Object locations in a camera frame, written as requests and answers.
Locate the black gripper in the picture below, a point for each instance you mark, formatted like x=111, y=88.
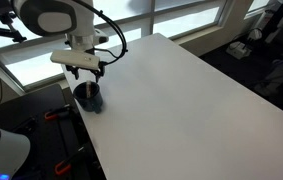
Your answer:
x=98, y=75

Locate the red Expo marker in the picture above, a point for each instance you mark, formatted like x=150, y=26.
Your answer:
x=88, y=88

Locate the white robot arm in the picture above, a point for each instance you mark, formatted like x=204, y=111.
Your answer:
x=72, y=18

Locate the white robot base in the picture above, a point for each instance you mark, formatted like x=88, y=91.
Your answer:
x=14, y=150

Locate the dark teal mug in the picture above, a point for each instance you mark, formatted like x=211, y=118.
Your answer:
x=92, y=104

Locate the orange black clamp far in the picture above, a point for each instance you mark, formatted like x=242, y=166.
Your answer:
x=54, y=113

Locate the orange black clamp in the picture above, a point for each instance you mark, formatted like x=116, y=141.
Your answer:
x=65, y=166
x=54, y=113

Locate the black perforated breadboard base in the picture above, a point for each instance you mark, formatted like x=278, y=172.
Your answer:
x=52, y=142

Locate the orange black clamp near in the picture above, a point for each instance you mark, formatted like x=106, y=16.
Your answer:
x=65, y=166

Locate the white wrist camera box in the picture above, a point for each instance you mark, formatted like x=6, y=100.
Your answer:
x=75, y=58

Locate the black camera tripod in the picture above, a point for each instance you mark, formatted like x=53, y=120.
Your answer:
x=10, y=32

